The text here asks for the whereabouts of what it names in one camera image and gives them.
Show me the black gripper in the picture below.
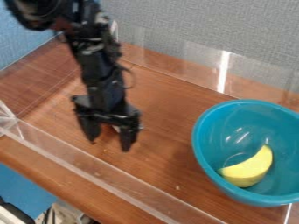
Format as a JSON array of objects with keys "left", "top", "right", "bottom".
[{"left": 71, "top": 95, "right": 143, "bottom": 152}]

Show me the clear acrylic left bracket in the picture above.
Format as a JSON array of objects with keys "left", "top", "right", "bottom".
[{"left": 0, "top": 100, "right": 18, "bottom": 137}]

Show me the yellow toy banana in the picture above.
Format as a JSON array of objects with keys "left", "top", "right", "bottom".
[{"left": 217, "top": 144, "right": 273, "bottom": 187}]

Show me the clear acrylic barrier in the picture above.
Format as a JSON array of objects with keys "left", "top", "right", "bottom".
[
  {"left": 0, "top": 118, "right": 227, "bottom": 224},
  {"left": 113, "top": 24, "right": 299, "bottom": 106}
]

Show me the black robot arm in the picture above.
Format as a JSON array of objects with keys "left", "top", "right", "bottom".
[{"left": 4, "top": 0, "right": 141, "bottom": 151}]

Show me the white brown toy mushroom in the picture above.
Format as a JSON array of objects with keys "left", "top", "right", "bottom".
[{"left": 112, "top": 125, "right": 120, "bottom": 133}]

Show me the blue plastic bowl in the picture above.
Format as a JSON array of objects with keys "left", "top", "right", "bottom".
[{"left": 191, "top": 99, "right": 299, "bottom": 207}]

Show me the clear acrylic back barrier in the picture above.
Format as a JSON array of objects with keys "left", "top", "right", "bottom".
[{"left": 113, "top": 24, "right": 299, "bottom": 106}]

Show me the clear acrylic front barrier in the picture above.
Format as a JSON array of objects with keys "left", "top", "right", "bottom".
[{"left": 0, "top": 118, "right": 227, "bottom": 224}]

